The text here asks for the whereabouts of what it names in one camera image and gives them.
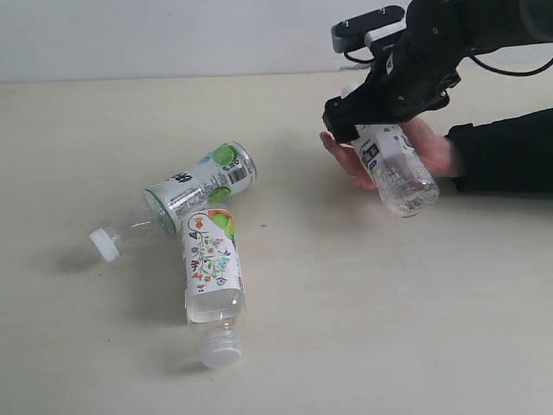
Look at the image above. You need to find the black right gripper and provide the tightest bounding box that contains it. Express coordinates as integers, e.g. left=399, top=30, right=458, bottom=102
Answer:
left=322, top=25, right=461, bottom=144

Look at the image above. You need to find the white blue label clear bottle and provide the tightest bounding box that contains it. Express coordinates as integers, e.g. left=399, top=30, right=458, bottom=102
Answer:
left=351, top=124, right=440, bottom=218

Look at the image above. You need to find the lime label clear bottle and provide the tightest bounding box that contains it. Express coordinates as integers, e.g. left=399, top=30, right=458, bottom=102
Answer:
left=89, top=141, right=257, bottom=263

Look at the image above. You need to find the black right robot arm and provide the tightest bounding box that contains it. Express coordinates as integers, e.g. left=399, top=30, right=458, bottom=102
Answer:
left=322, top=1, right=552, bottom=143

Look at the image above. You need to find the floral label clear bottle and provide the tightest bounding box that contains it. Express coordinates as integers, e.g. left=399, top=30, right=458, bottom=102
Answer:
left=181, top=204, right=246, bottom=368

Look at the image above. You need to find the person's open bare hand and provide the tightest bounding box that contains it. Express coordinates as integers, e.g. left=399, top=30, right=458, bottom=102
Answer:
left=319, top=116, right=461, bottom=191

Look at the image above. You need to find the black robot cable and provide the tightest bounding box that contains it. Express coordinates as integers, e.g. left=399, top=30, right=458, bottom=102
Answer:
left=339, top=47, right=553, bottom=78

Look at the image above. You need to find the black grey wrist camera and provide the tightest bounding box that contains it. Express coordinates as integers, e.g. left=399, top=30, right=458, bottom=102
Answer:
left=330, top=5, right=406, bottom=54

